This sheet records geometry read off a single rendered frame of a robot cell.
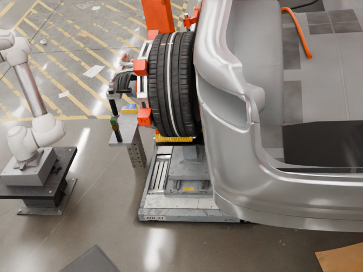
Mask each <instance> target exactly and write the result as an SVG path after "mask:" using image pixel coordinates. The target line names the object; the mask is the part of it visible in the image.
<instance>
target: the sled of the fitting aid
mask: <svg viewBox="0 0 363 272"><path fill-rule="evenodd" d="M173 148H174V146H172V151H171V155H170V161H169V165H168V169H167V174H166V179H165V183H164V188H163V192H164V196H165V197H168V198H213V193H212V186H211V180H169V177H168V173H169V169H170V163H171V158H172V153H173Z"/></svg>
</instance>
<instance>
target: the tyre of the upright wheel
mask: <svg viewBox="0 0 363 272"><path fill-rule="evenodd" d="M173 33H174V32H170V33H160V34H158V35H156V37H155V39H154V41H153V43H152V48H151V53H150V62H149V91H150V102H151V109H152V114H153V119H154V122H155V125H156V128H157V130H158V132H159V133H160V135H161V136H163V137H178V136H177V135H176V133H175V130H174V128H173V124H172V119H171V114H170V107H169V97H168V89H167V60H168V52H169V45H170V40H171V37H172V35H173ZM195 38H196V33H195V32H193V31H186V32H176V33H175V34H174V36H173V38H172V43H171V49H170V61H169V86H170V101H171V110H172V116H173V121H174V125H175V128H176V131H177V133H178V135H179V136H180V137H197V136H198V135H200V133H201V130H202V125H201V122H200V124H197V123H196V120H195V118H194V113H193V105H192V94H191V56H192V49H193V45H194V43H195Z"/></svg>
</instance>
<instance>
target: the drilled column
mask: <svg viewBox="0 0 363 272"><path fill-rule="evenodd" d="M126 148H127V151H128V154H129V157H130V160H131V163H132V167H133V168H145V165H146V161H147V159H146V155H145V151H144V147H143V144H142V140H141V137H140V133H139V129H137V133H136V136H135V139H134V142H133V145H132V146H127V147H126Z"/></svg>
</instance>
